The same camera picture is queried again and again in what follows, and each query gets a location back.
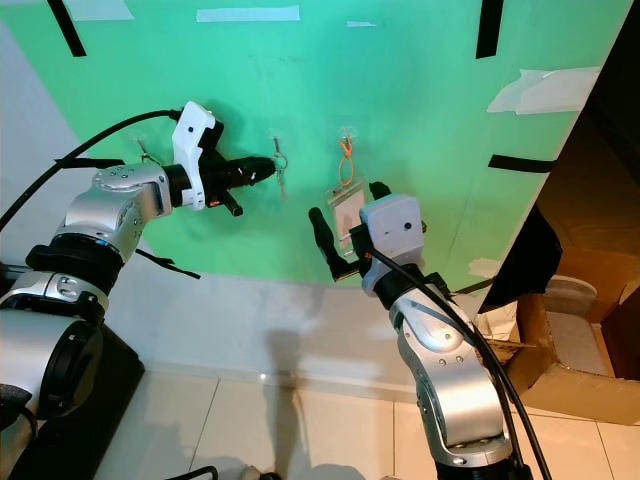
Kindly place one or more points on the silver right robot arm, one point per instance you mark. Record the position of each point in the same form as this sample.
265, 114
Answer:
450, 390

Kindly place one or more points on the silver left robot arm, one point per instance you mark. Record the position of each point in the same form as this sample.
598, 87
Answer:
125, 200

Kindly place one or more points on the black tape strip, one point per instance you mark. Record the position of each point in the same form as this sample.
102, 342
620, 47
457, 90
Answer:
66, 28
520, 163
490, 28
105, 162

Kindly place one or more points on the long white tape piece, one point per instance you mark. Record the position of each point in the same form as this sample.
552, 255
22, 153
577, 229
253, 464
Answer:
248, 14

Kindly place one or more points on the black cloth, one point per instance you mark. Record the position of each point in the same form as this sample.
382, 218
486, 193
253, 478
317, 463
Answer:
525, 260

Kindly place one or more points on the crumpled white paper patch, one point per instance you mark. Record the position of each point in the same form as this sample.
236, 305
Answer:
545, 92

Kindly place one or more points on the wide white tape piece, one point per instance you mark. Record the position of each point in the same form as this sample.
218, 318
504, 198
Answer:
100, 9

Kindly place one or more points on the dark brown wooden cabinet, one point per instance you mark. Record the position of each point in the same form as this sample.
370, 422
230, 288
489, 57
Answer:
600, 180

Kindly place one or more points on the open brown cardboard box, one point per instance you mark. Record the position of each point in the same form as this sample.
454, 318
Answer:
560, 395

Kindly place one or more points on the grey robot torso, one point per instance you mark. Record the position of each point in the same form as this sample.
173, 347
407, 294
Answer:
15, 450

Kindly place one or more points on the clear wall hook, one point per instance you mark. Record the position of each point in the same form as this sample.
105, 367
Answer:
144, 151
277, 134
347, 130

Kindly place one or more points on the grey-white right wrist camera mount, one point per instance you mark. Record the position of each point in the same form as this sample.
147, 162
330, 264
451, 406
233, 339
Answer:
395, 235

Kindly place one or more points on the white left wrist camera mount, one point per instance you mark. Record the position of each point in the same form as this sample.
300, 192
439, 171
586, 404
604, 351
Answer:
193, 130

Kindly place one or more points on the green wall sheet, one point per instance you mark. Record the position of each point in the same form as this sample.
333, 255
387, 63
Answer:
410, 100

